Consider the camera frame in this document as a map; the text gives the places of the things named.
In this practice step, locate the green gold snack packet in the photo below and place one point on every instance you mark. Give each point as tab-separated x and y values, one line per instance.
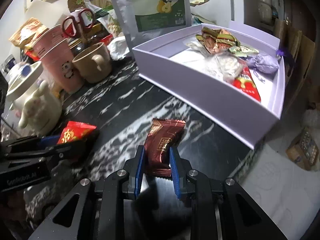
216	40

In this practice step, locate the orange snack bag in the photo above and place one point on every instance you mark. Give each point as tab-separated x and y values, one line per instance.
28	33

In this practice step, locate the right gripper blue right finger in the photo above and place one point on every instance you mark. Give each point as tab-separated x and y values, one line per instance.
174	173

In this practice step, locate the white rice cooker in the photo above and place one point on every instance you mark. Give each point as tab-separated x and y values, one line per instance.
265	11

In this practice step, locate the upper pink paper cup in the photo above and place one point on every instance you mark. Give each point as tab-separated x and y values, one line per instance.
48	40

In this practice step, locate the brown cardboard sheets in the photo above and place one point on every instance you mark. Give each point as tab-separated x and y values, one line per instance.
297	51

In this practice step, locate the silver pear jasmine tea pouch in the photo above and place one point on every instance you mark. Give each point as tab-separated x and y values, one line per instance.
143	20

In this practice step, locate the dark red candy packet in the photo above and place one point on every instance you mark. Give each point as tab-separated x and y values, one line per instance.
162	135

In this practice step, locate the clear zip bag with powder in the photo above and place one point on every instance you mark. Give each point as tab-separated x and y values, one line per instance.
195	45

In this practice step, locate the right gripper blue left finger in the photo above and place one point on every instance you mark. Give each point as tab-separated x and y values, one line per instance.
138	169

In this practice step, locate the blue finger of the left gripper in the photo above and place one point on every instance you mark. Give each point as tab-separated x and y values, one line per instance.
49	140
72	151

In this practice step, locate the light green snack packet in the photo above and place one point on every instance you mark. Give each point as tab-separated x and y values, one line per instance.
243	51

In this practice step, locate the beige ceramic mug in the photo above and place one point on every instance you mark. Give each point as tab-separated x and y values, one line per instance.
94	63

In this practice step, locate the bright red candy packet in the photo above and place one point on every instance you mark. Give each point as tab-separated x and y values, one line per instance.
75	131

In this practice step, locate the red handled scissors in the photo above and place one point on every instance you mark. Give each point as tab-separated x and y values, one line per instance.
76	26

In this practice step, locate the dark brown door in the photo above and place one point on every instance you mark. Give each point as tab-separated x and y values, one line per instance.
300	17

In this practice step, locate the egg carton box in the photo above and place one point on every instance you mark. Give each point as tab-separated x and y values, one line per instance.
304	151

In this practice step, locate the pink panda paper cup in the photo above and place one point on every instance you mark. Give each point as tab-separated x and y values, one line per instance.
59	62

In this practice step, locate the white rabbit ceramic teapot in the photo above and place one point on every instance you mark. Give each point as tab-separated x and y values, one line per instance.
31	96

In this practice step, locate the lavender drawstring pouch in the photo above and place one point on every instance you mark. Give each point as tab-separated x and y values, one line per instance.
264	63

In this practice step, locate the lavender open gift box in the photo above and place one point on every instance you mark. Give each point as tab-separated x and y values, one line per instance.
186	74

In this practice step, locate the red white snack packet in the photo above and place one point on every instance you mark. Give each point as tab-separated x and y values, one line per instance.
245	83

